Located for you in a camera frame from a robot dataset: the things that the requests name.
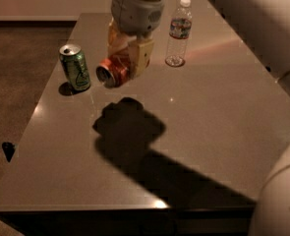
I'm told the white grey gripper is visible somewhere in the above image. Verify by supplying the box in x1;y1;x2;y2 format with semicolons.
107;0;164;79

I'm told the orange coke can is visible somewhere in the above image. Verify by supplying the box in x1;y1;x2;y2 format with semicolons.
96;50;131;89

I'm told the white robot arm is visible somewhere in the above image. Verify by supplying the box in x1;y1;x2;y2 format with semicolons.
107;0;290;236

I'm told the green soda can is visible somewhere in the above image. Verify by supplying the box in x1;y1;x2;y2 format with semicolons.
59;44;90;91

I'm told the clear plastic water bottle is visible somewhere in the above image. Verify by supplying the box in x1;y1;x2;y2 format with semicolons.
165;0;193;67

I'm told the small black floor object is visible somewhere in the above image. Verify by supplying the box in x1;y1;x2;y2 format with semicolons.
2;142;16;162

